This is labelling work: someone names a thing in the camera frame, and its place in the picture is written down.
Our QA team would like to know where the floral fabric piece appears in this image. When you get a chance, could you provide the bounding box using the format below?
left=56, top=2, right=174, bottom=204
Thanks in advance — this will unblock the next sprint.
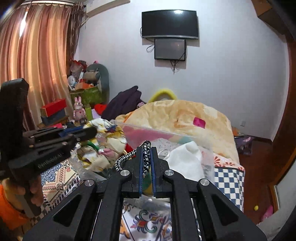
left=76, top=118, right=127, bottom=173

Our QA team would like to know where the black white braided rope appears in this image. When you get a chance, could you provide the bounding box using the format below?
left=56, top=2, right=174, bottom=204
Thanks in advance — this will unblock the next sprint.
left=114, top=140, right=152, bottom=179

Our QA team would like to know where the left hand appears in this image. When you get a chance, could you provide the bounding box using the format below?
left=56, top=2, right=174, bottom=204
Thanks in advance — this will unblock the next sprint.
left=1, top=175, right=44, bottom=210

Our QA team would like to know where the pink rabbit figurine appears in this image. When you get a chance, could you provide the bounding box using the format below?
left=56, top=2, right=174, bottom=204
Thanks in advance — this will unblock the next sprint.
left=73, top=96, right=87, bottom=125

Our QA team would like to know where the red gift box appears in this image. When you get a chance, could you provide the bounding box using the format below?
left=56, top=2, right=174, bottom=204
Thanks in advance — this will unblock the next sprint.
left=41, top=99, right=67, bottom=117

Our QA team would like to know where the green cardboard box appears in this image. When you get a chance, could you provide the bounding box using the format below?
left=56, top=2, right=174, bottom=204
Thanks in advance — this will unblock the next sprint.
left=69, top=87, right=106, bottom=105

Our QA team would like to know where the red embroidered pouch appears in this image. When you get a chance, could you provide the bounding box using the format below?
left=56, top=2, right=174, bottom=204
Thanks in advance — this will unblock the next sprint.
left=125, top=144, right=137, bottom=160

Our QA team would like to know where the dark purple garment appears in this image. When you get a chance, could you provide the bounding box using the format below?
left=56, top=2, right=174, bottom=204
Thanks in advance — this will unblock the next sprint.
left=101, top=86, right=145, bottom=121

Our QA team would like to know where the grey plush toy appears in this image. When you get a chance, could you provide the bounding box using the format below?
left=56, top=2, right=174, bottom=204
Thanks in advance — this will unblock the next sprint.
left=83, top=63, right=109, bottom=104

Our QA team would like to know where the clear plastic storage box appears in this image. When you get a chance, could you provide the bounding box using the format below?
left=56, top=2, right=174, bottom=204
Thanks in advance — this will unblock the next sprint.
left=74, top=119, right=216, bottom=209

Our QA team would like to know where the white fluffy cloth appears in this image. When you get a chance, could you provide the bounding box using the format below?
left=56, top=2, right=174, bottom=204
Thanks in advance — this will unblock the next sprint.
left=165, top=141, right=205, bottom=181

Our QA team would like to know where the grey pink bag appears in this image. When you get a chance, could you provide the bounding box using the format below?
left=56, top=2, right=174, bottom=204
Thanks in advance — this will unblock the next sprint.
left=234, top=135, right=254, bottom=156

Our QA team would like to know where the pink striped curtain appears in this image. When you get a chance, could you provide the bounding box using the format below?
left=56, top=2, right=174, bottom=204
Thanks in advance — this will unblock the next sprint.
left=1, top=2, right=84, bottom=130

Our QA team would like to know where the beige floral blanket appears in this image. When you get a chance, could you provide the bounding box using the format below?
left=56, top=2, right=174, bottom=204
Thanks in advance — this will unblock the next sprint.
left=115, top=100, right=239, bottom=164

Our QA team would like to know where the white air conditioner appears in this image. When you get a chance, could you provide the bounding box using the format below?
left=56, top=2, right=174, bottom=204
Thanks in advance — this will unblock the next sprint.
left=86, top=0, right=130, bottom=18

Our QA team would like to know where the wooden overhead cabinet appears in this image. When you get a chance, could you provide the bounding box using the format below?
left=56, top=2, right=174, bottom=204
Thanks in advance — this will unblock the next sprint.
left=252, top=0, right=295, bottom=40

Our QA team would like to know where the yellow foam ring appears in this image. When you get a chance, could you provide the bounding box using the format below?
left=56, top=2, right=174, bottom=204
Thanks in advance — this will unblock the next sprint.
left=147, top=88, right=178, bottom=103

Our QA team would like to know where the wooden door frame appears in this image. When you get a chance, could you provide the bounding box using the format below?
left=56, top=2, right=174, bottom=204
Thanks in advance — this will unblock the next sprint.
left=271, top=40, right=295, bottom=184

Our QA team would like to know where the small wall monitor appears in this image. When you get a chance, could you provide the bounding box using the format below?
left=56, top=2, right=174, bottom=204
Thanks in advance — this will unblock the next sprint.
left=154, top=38, right=187, bottom=61

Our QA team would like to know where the black wall television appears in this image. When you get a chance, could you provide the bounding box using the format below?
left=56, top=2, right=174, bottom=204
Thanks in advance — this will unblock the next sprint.
left=142, top=9, right=199, bottom=39

